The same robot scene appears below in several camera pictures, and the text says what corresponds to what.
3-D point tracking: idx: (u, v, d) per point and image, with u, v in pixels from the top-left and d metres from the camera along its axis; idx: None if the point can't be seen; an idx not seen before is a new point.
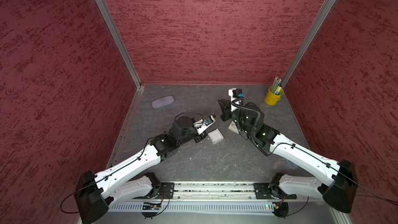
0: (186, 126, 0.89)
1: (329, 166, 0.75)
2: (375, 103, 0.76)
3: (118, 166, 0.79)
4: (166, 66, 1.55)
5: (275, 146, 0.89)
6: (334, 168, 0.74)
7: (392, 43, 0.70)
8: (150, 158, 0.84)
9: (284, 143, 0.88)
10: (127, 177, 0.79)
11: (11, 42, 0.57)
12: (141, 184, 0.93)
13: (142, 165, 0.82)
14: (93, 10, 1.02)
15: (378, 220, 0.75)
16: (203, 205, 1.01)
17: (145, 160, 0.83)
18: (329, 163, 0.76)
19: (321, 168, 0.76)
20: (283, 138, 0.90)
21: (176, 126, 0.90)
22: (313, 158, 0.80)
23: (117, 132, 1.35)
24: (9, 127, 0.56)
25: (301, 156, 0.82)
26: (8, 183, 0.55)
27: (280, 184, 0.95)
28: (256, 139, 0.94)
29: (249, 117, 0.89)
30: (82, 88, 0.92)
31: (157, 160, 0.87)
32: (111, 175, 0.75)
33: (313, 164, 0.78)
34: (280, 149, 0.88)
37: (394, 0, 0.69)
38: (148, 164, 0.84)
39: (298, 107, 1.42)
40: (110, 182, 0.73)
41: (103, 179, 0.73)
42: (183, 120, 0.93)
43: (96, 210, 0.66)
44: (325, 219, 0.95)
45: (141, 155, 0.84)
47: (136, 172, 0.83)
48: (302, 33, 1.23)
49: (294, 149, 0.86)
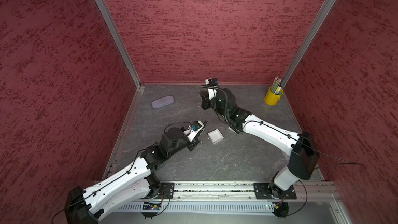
0: (176, 138, 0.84)
1: (289, 136, 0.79)
2: (375, 103, 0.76)
3: (108, 181, 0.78)
4: (166, 66, 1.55)
5: (245, 125, 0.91)
6: (294, 138, 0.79)
7: (392, 43, 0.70)
8: (139, 172, 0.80)
9: (253, 122, 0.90)
10: (117, 191, 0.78)
11: (11, 42, 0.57)
12: (137, 187, 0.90)
13: (131, 179, 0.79)
14: (93, 10, 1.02)
15: (378, 220, 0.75)
16: (203, 206, 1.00)
17: (134, 173, 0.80)
18: (290, 134, 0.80)
19: (284, 140, 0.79)
20: (253, 117, 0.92)
21: (166, 139, 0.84)
22: (278, 131, 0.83)
23: (117, 132, 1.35)
24: (9, 127, 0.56)
25: (267, 131, 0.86)
26: (8, 183, 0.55)
27: (275, 182, 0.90)
28: (230, 121, 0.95)
29: (220, 99, 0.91)
30: (82, 88, 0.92)
31: (148, 172, 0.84)
32: (99, 190, 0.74)
33: (276, 136, 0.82)
34: (249, 127, 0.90)
37: (394, 0, 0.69)
38: (138, 176, 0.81)
39: (298, 107, 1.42)
40: (98, 198, 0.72)
41: (92, 195, 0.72)
42: (174, 131, 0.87)
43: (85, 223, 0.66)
44: (325, 219, 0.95)
45: (130, 169, 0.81)
47: (127, 185, 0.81)
48: (302, 34, 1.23)
49: (261, 125, 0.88)
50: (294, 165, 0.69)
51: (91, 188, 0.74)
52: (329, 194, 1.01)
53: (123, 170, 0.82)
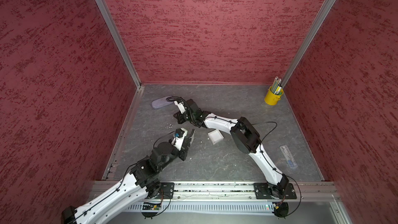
0: (165, 154, 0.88)
1: (230, 122, 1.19)
2: (375, 103, 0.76)
3: (98, 199, 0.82)
4: (166, 66, 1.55)
5: (205, 122, 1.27)
6: (233, 122, 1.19)
7: (391, 43, 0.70)
8: (128, 188, 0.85)
9: (210, 118, 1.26)
10: (107, 208, 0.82)
11: (11, 42, 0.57)
12: (133, 194, 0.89)
13: (119, 195, 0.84)
14: (93, 10, 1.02)
15: (378, 220, 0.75)
16: (203, 206, 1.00)
17: (124, 191, 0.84)
18: (231, 121, 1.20)
19: (228, 125, 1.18)
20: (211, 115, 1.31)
21: (155, 155, 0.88)
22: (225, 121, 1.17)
23: (117, 132, 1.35)
24: (9, 127, 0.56)
25: (219, 122, 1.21)
26: (8, 183, 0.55)
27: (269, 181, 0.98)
28: (197, 122, 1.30)
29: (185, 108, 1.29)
30: (82, 88, 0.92)
31: (138, 187, 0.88)
32: (89, 209, 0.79)
33: (223, 124, 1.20)
34: (208, 122, 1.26)
37: (394, 0, 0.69)
38: (126, 193, 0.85)
39: (298, 107, 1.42)
40: (88, 216, 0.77)
41: (83, 214, 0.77)
42: (163, 146, 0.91)
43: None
44: (325, 219, 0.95)
45: (119, 186, 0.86)
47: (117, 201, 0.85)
48: (302, 34, 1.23)
49: (215, 119, 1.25)
50: (237, 141, 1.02)
51: (82, 208, 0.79)
52: (329, 194, 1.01)
53: (112, 188, 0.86)
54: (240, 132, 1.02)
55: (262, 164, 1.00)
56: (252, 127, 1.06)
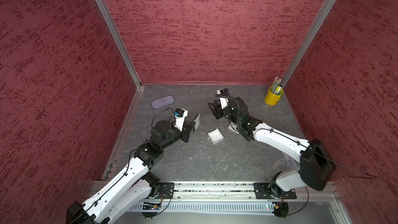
0: (164, 130, 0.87)
1: (299, 143, 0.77)
2: (375, 103, 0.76)
3: (107, 187, 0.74)
4: (166, 66, 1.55)
5: (255, 132, 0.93)
6: (303, 145, 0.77)
7: (392, 43, 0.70)
8: (137, 170, 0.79)
9: (263, 129, 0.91)
10: (118, 194, 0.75)
11: (11, 42, 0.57)
12: (138, 189, 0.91)
13: (129, 180, 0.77)
14: (93, 9, 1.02)
15: (378, 220, 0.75)
16: (203, 206, 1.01)
17: (132, 173, 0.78)
18: (299, 141, 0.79)
19: (294, 148, 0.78)
20: (264, 125, 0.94)
21: (155, 133, 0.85)
22: (286, 138, 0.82)
23: (117, 132, 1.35)
24: (9, 127, 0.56)
25: (278, 139, 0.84)
26: (8, 182, 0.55)
27: (277, 181, 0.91)
28: (242, 128, 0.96)
29: (232, 108, 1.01)
30: (82, 88, 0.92)
31: (145, 169, 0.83)
32: (100, 198, 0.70)
33: (285, 143, 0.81)
34: (259, 134, 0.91)
37: (394, 0, 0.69)
38: (136, 176, 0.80)
39: (298, 107, 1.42)
40: (101, 206, 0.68)
41: (93, 205, 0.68)
42: (162, 124, 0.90)
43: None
44: (325, 220, 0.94)
45: (127, 170, 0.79)
47: (127, 187, 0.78)
48: (302, 33, 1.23)
49: (272, 132, 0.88)
50: (304, 171, 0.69)
51: (89, 201, 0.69)
52: (328, 194, 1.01)
53: (118, 174, 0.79)
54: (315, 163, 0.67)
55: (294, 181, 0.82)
56: (328, 156, 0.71)
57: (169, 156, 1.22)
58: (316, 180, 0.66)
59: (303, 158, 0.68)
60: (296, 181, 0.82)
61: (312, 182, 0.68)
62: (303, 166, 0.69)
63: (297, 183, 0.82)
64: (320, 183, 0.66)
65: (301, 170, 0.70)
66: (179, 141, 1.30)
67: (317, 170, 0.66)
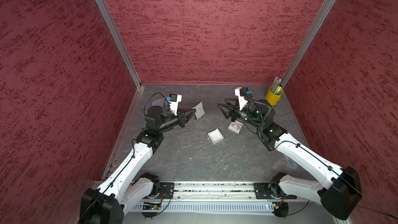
0: (157, 115, 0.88)
1: (330, 169, 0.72)
2: (375, 103, 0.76)
3: (117, 171, 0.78)
4: (166, 66, 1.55)
5: (280, 143, 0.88)
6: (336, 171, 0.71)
7: (392, 43, 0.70)
8: (143, 152, 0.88)
9: (289, 143, 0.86)
10: (130, 176, 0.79)
11: (11, 42, 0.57)
12: (142, 182, 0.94)
13: (138, 161, 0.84)
14: (93, 9, 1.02)
15: (378, 220, 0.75)
16: (203, 205, 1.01)
17: (140, 155, 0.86)
18: (332, 167, 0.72)
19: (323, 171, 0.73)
20: (289, 138, 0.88)
21: (150, 120, 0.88)
22: (316, 160, 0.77)
23: (117, 132, 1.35)
24: (9, 127, 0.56)
25: (306, 157, 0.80)
26: (8, 182, 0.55)
27: (280, 183, 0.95)
28: (263, 135, 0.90)
29: (258, 110, 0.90)
30: (82, 88, 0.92)
31: (150, 152, 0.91)
32: (114, 180, 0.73)
33: (314, 165, 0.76)
34: (284, 148, 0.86)
37: (394, 0, 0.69)
38: (143, 158, 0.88)
39: (298, 107, 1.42)
40: (117, 185, 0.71)
41: (109, 186, 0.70)
42: (154, 109, 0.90)
43: (115, 213, 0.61)
44: (324, 220, 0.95)
45: (134, 153, 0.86)
47: (137, 169, 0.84)
48: (302, 33, 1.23)
49: (298, 149, 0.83)
50: (330, 198, 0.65)
51: (103, 186, 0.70)
52: None
53: (126, 160, 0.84)
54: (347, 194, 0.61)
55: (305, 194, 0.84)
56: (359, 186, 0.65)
57: (169, 156, 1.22)
58: (342, 211, 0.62)
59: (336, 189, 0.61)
60: (304, 193, 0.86)
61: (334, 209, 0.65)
62: (332, 193, 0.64)
63: (303, 193, 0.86)
64: (344, 213, 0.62)
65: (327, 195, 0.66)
66: (179, 141, 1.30)
67: (347, 202, 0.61)
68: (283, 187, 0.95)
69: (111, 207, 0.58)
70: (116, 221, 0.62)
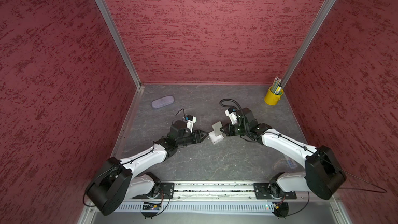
0: (181, 127, 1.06)
1: (305, 149, 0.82)
2: (375, 103, 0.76)
3: (138, 155, 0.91)
4: (166, 66, 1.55)
5: (263, 137, 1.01)
6: (311, 151, 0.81)
7: (391, 43, 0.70)
8: (161, 152, 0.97)
9: (271, 135, 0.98)
10: (144, 165, 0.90)
11: (11, 42, 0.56)
12: (144, 178, 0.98)
13: (154, 157, 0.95)
14: (93, 10, 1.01)
15: (378, 220, 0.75)
16: (203, 206, 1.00)
17: (157, 153, 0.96)
18: (307, 146, 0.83)
19: (300, 152, 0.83)
20: (273, 131, 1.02)
21: (174, 128, 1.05)
22: (294, 143, 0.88)
23: (117, 132, 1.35)
24: (9, 127, 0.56)
25: (285, 143, 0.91)
26: (8, 183, 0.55)
27: (278, 180, 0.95)
28: (251, 133, 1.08)
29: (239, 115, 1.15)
30: (82, 88, 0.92)
31: (164, 157, 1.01)
32: (133, 160, 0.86)
33: (293, 148, 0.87)
34: (267, 138, 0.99)
37: (394, 0, 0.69)
38: (157, 157, 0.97)
39: (298, 107, 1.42)
40: (134, 166, 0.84)
41: (128, 162, 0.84)
42: (179, 122, 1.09)
43: (122, 189, 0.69)
44: (324, 220, 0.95)
45: (154, 149, 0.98)
47: (151, 162, 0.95)
48: (302, 34, 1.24)
49: (279, 138, 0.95)
50: (311, 176, 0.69)
51: (125, 160, 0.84)
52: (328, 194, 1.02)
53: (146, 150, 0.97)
54: (322, 169, 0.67)
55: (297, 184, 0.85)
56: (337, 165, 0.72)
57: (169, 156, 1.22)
58: (323, 187, 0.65)
59: (308, 163, 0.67)
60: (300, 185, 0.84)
61: (318, 188, 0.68)
62: (308, 169, 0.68)
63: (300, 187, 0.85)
64: (325, 187, 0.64)
65: (308, 176, 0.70)
66: None
67: (322, 173, 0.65)
68: (282, 185, 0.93)
69: (125, 178, 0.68)
70: (118, 196, 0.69)
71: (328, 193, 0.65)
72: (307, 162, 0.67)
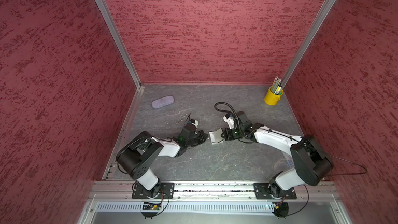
0: (192, 129, 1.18)
1: (291, 138, 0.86)
2: (375, 103, 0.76)
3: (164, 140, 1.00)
4: (166, 66, 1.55)
5: (256, 134, 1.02)
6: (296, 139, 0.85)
7: (391, 43, 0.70)
8: (177, 145, 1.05)
9: (262, 130, 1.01)
10: (167, 148, 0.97)
11: (11, 42, 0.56)
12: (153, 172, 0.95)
13: (172, 148, 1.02)
14: (93, 10, 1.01)
15: (379, 220, 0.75)
16: (203, 206, 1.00)
17: (174, 144, 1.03)
18: (293, 136, 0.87)
19: (287, 142, 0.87)
20: (264, 127, 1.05)
21: (186, 130, 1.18)
22: (282, 136, 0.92)
23: (117, 132, 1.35)
24: (9, 127, 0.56)
25: (274, 136, 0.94)
26: (8, 183, 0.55)
27: (277, 178, 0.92)
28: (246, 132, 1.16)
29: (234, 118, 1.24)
30: (82, 88, 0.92)
31: (175, 152, 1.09)
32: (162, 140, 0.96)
33: (281, 139, 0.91)
34: (259, 135, 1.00)
37: (394, 0, 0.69)
38: (173, 149, 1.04)
39: (298, 107, 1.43)
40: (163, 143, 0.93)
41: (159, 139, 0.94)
42: (191, 125, 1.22)
43: (154, 157, 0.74)
44: (325, 220, 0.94)
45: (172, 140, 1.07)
47: (169, 150, 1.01)
48: (302, 34, 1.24)
49: (269, 132, 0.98)
50: (298, 163, 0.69)
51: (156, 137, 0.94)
52: (329, 194, 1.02)
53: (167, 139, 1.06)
54: (307, 154, 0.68)
55: (292, 178, 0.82)
56: (324, 152, 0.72)
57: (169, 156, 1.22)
58: (310, 172, 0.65)
59: (293, 151, 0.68)
60: (296, 181, 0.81)
61: (307, 176, 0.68)
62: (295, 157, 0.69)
63: (295, 181, 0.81)
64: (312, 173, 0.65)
65: (296, 165, 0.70)
66: None
67: (306, 159, 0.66)
68: (280, 182, 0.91)
69: (157, 149, 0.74)
70: (145, 166, 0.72)
71: (316, 179, 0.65)
72: (292, 149, 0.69)
